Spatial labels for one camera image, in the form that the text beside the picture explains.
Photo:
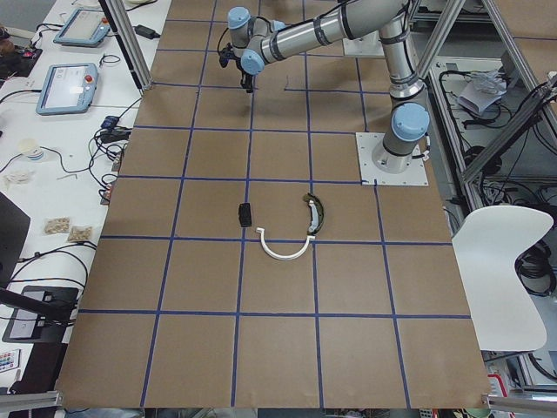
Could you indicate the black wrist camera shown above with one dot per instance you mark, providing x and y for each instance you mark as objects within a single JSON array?
[{"x": 226, "y": 55}]

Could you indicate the white curved plastic part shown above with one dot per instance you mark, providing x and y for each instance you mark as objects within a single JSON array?
[{"x": 283, "y": 251}]

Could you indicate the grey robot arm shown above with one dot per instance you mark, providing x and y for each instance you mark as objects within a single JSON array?
[
  {"x": 256, "y": 41},
  {"x": 409, "y": 118}
]

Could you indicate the black rectangular part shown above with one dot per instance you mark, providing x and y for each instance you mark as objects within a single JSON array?
[{"x": 245, "y": 214}]

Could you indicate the upper blue teach pendant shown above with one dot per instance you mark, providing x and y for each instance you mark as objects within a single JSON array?
[{"x": 84, "y": 28}]

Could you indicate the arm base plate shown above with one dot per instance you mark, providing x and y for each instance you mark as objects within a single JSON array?
[{"x": 378, "y": 167}]

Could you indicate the white chair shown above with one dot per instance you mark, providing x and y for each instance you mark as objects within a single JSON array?
[{"x": 486, "y": 247}]

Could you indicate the blue teach pendant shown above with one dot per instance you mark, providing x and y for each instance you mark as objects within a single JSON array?
[
  {"x": 84, "y": 28},
  {"x": 68, "y": 89}
]

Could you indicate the white paper cup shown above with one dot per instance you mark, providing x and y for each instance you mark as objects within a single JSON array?
[{"x": 31, "y": 149}]

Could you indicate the lower blue teach pendant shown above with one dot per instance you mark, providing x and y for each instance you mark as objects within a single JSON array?
[{"x": 68, "y": 89}]

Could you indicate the black power adapter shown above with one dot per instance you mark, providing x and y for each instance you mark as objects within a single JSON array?
[{"x": 146, "y": 32}]

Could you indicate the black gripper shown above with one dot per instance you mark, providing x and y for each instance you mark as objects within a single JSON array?
[{"x": 244, "y": 76}]

